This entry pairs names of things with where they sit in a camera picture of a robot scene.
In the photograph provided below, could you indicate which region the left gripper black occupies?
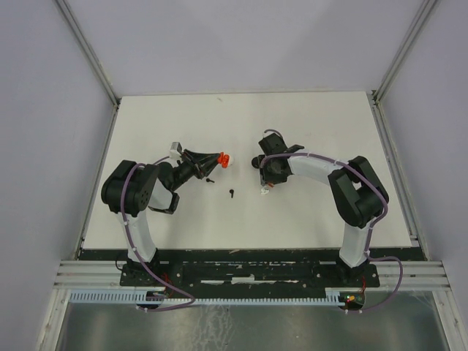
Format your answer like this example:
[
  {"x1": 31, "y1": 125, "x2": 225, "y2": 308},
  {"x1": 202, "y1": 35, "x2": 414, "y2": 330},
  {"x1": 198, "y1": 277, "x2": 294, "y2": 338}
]
[{"x1": 170, "y1": 148, "x2": 222, "y2": 191}]

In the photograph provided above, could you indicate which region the round orange earbud case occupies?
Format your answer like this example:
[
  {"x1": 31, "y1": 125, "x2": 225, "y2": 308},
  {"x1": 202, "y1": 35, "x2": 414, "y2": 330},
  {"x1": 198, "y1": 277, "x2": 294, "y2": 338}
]
[{"x1": 217, "y1": 152, "x2": 231, "y2": 168}]

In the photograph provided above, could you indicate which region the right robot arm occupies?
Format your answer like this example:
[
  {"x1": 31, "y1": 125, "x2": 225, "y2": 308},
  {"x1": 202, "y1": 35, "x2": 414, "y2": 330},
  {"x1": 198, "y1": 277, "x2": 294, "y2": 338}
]
[{"x1": 252, "y1": 129, "x2": 389, "y2": 286}]

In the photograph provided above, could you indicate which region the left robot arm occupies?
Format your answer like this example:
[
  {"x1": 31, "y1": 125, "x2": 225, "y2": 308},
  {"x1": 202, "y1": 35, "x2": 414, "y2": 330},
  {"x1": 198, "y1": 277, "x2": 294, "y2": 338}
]
[{"x1": 101, "y1": 144, "x2": 230, "y2": 286}]

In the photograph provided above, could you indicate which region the round black earbud case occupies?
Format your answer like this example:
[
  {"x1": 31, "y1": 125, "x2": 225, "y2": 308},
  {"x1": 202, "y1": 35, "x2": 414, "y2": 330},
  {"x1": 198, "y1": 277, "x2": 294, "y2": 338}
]
[{"x1": 251, "y1": 157, "x2": 260, "y2": 169}]

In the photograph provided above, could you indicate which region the round white earbud case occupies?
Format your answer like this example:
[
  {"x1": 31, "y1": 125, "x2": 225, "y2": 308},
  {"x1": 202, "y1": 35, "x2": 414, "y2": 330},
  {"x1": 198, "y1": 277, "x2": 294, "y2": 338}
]
[{"x1": 222, "y1": 154, "x2": 234, "y2": 168}]

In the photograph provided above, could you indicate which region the right controller board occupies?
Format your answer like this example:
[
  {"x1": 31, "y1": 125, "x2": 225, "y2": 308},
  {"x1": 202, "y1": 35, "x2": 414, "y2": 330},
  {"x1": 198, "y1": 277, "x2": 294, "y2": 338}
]
[{"x1": 344, "y1": 292, "x2": 366, "y2": 310}]

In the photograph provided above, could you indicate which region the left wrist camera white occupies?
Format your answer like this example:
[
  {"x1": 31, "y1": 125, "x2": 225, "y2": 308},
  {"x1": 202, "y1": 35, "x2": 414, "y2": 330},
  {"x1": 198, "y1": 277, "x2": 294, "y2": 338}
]
[{"x1": 169, "y1": 142, "x2": 183, "y2": 159}]

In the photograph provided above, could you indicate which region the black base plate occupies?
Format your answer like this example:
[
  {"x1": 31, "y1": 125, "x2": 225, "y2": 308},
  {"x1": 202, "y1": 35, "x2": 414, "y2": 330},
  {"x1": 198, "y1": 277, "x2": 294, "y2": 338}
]
[{"x1": 119, "y1": 261, "x2": 378, "y2": 290}]

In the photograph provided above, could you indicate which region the left aluminium corner post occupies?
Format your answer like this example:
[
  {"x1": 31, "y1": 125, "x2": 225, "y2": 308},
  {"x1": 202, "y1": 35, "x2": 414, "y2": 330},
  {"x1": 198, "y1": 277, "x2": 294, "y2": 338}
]
[{"x1": 53, "y1": 0, "x2": 121, "y2": 107}]

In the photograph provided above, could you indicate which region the aluminium corner post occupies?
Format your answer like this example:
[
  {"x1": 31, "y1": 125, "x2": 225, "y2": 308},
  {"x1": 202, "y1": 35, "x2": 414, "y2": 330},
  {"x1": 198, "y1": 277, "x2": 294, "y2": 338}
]
[
  {"x1": 372, "y1": 0, "x2": 440, "y2": 105},
  {"x1": 53, "y1": 0, "x2": 121, "y2": 107}
]

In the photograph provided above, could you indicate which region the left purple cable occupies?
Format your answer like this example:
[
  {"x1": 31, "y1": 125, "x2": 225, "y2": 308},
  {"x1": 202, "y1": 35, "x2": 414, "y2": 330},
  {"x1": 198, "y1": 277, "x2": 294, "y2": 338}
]
[{"x1": 119, "y1": 155, "x2": 197, "y2": 314}]

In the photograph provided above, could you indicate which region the white slotted cable duct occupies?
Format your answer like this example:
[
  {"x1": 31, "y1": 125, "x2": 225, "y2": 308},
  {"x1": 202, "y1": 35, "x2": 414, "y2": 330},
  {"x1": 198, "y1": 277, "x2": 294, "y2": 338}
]
[{"x1": 68, "y1": 287, "x2": 348, "y2": 306}]

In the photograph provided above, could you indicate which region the aluminium frame rail front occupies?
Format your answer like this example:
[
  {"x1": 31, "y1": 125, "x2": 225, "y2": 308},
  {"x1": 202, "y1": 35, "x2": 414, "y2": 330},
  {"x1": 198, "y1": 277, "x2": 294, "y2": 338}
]
[{"x1": 54, "y1": 260, "x2": 451, "y2": 292}]

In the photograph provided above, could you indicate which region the right aluminium corner post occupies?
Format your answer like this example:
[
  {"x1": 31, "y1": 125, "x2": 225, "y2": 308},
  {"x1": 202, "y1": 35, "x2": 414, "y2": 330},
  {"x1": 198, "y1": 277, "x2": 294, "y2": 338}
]
[{"x1": 372, "y1": 0, "x2": 440, "y2": 105}]

